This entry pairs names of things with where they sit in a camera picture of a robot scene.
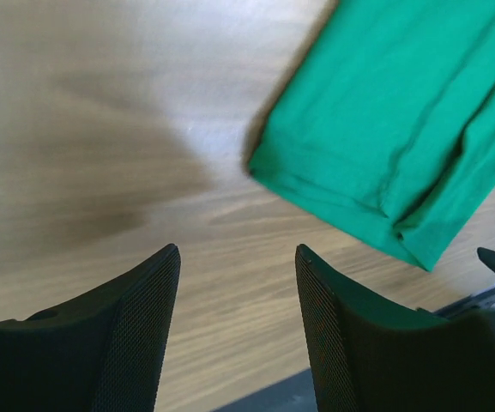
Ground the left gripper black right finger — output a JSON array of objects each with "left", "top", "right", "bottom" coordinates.
[{"left": 295, "top": 245, "right": 495, "bottom": 411}]

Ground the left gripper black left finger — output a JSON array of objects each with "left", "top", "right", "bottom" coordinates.
[{"left": 0, "top": 244, "right": 181, "bottom": 411}]

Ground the green t shirt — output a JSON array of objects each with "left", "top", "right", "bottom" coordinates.
[{"left": 248, "top": 1, "right": 495, "bottom": 270}]

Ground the aluminium front rail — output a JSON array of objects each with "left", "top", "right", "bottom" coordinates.
[{"left": 434, "top": 285, "right": 495, "bottom": 319}]

